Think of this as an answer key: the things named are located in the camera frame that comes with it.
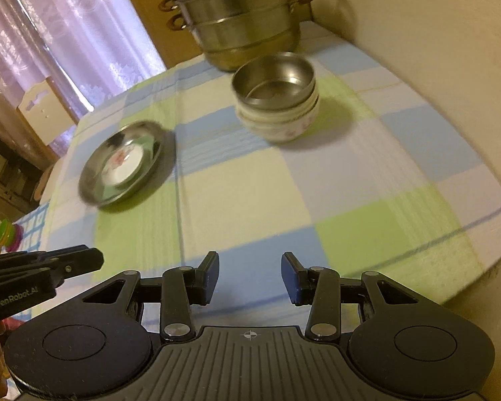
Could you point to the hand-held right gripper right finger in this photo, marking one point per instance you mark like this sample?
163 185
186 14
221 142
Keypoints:
291 277

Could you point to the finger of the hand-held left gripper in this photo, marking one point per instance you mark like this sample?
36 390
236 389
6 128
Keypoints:
81 259

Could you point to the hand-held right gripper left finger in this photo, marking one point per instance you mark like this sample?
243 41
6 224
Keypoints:
211 279

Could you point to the round steel plate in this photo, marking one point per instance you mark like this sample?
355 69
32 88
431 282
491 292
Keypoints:
96 175

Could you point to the small floral saucer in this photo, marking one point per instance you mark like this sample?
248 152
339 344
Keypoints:
123 163

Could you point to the white floral bowl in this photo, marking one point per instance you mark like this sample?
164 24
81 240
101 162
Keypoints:
284 131

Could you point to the cream plastic bowl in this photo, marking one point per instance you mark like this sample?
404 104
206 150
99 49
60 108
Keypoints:
275 113

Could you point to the steel bowl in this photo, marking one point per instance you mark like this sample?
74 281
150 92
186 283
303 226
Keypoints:
275 79

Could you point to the green and pink toy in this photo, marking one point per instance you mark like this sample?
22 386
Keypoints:
8 236

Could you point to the blue checked cloth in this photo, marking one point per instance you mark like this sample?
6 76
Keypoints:
31 229

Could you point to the checked pastel tablecloth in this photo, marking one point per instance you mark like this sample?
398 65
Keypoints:
275 200

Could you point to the black slotted rack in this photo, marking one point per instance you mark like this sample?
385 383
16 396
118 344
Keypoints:
8 167

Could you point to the cream wooden chair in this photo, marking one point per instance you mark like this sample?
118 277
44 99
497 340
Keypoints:
46 112

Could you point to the purple lace curtain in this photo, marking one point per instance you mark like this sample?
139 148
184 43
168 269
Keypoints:
67 29

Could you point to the stacked steel steamer pot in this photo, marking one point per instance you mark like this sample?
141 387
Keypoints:
242 29

